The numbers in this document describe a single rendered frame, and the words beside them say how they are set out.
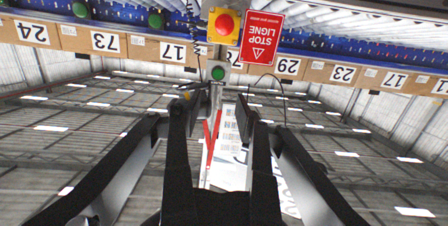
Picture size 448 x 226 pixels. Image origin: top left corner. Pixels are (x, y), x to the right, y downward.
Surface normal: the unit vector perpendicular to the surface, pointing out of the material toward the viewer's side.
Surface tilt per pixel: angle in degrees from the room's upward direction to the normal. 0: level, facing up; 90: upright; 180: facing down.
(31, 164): 90
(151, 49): 91
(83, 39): 91
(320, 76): 91
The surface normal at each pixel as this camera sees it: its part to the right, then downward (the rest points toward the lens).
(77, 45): 0.03, 0.34
